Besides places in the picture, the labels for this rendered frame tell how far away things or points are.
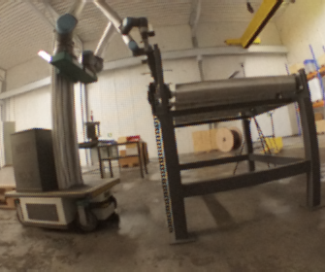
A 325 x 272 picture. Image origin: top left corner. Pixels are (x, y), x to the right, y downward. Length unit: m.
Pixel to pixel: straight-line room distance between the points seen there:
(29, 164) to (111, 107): 10.99
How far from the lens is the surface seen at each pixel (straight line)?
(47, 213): 1.64
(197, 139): 9.05
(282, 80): 1.35
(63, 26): 1.61
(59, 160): 1.69
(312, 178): 1.46
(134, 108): 12.15
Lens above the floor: 0.56
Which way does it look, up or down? 3 degrees up
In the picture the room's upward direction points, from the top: 8 degrees counter-clockwise
